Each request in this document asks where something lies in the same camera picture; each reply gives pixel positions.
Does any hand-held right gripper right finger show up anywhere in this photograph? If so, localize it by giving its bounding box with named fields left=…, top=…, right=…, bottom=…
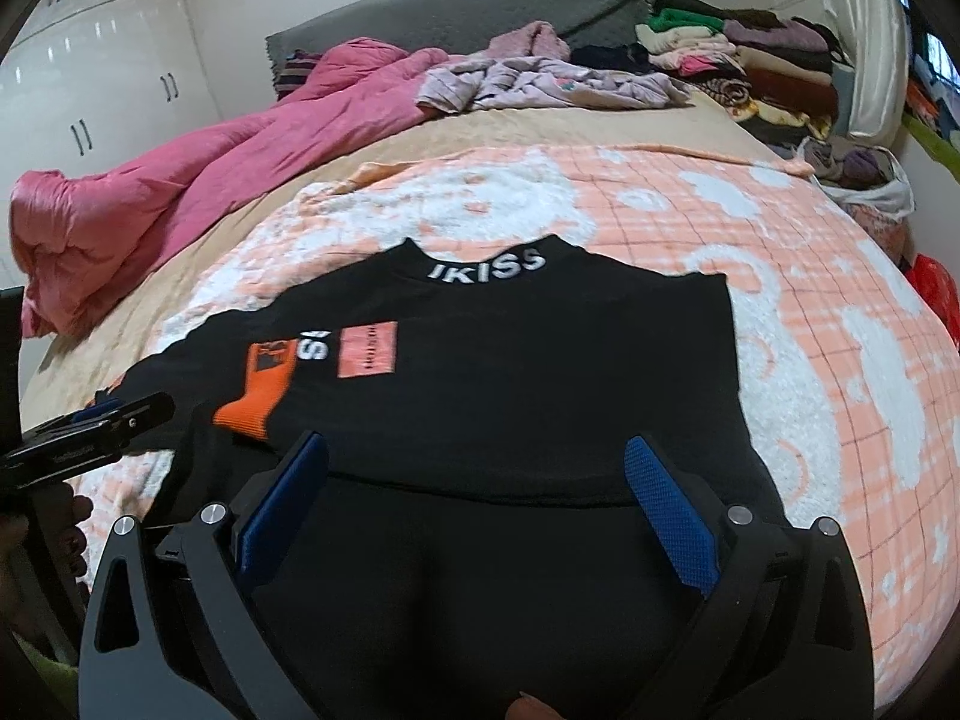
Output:
left=625, top=435, right=875, bottom=720

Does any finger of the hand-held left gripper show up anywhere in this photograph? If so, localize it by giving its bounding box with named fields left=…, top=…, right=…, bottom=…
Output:
left=16, top=394, right=176, bottom=466
left=69, top=397, right=125, bottom=425

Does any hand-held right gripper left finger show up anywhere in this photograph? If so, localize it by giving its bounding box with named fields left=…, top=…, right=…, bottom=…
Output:
left=77, top=431, right=331, bottom=720

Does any black shirt with orange patches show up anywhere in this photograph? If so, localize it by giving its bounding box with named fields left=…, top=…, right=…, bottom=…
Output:
left=96, top=236, right=788, bottom=533

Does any white bag of clothes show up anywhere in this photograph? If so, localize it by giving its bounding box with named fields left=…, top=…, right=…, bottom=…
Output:
left=801, top=136, right=917, bottom=222

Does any pile of folded clothes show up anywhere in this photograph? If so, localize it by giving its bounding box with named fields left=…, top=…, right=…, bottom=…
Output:
left=571, top=0, right=852, bottom=147

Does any heap of lilac clothes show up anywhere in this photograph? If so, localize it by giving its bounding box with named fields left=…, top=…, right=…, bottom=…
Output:
left=415, top=20, right=695, bottom=115

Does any person's left hand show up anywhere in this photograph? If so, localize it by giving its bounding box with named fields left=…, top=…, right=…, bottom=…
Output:
left=41, top=478, right=95, bottom=582

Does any person's right hand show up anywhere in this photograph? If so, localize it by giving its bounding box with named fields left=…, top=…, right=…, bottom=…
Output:
left=501, top=693, right=565, bottom=720

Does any orange and white checked blanket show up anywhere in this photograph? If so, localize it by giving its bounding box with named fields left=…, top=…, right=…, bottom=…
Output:
left=71, top=144, right=960, bottom=720

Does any pink quilt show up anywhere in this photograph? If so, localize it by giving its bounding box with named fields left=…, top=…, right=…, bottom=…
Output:
left=10, top=36, right=470, bottom=338

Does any beige bedsheet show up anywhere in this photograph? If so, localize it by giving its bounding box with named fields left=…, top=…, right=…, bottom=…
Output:
left=19, top=82, right=815, bottom=436

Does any white wardrobe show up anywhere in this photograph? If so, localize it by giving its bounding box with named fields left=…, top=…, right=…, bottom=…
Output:
left=0, top=0, right=286, bottom=188

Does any red plastic bag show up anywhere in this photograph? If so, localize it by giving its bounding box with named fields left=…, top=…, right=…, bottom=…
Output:
left=907, top=255, right=960, bottom=350

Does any striped dark cloth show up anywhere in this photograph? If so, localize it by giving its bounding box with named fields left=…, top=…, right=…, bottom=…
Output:
left=274, top=49, right=328, bottom=100

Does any green cloth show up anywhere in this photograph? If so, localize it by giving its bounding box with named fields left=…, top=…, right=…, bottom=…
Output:
left=904, top=109, right=960, bottom=185

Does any white curtain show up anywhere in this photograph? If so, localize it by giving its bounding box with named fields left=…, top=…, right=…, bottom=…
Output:
left=821, top=0, right=910, bottom=147

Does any window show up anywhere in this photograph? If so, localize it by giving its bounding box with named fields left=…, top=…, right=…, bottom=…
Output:
left=904, top=7, right=960, bottom=125

